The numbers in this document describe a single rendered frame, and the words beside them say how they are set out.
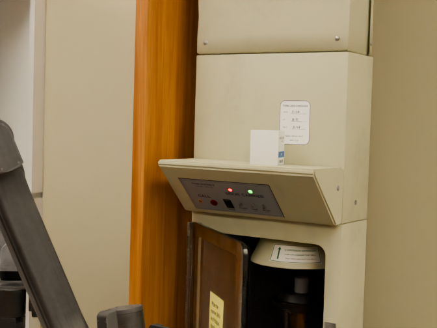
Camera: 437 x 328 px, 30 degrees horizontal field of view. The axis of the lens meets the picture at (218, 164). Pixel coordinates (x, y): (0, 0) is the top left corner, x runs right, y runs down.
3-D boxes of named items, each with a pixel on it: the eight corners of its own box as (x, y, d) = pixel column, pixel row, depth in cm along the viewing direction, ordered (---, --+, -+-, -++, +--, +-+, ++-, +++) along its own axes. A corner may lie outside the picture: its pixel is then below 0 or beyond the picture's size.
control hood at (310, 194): (190, 209, 160) (192, 158, 159) (343, 224, 142) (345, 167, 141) (155, 213, 150) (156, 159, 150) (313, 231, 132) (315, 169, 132)
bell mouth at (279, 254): (278, 250, 171) (278, 224, 171) (356, 261, 161) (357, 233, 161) (233, 261, 156) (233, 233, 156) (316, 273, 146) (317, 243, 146)
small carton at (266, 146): (256, 163, 147) (257, 129, 146) (283, 164, 145) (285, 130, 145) (249, 164, 142) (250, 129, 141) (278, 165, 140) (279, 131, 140)
